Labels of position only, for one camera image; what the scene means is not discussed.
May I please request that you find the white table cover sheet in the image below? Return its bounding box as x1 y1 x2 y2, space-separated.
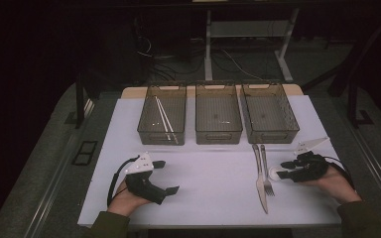
77 94 345 228

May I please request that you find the person's right hand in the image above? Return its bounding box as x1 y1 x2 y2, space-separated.
302 163 363 205

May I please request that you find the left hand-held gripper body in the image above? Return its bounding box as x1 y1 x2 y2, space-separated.
123 152 167 206

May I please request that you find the metal floor rail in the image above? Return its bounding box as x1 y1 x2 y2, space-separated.
23 98 95 238
346 122 381 216

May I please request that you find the tangle of black floor cables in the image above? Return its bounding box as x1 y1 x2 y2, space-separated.
135 33 206 83

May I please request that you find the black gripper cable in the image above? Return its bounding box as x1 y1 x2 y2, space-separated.
323 156 356 191
107 155 141 207

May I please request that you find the person's left hand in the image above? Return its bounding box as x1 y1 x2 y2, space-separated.
107 179 152 218

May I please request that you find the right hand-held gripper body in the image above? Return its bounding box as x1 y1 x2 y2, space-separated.
291 136 331 183

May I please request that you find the metal table knife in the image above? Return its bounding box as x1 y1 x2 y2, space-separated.
251 143 269 215

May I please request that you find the white floor cable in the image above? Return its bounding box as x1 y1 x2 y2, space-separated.
135 36 177 60
221 49 267 82

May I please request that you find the smoky transparent plastic basket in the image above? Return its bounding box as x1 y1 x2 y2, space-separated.
194 81 244 146
240 81 301 145
137 82 188 147

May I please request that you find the black metal stand post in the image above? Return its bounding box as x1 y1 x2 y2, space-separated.
63 73 95 130
346 78 375 129

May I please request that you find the white metal desk frame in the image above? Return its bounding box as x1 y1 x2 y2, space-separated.
203 8 301 83

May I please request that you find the metal fork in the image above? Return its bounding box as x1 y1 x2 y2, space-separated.
260 144 276 197

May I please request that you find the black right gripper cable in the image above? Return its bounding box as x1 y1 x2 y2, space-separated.
323 156 356 191

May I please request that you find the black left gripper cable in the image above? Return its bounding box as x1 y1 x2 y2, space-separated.
107 155 141 207

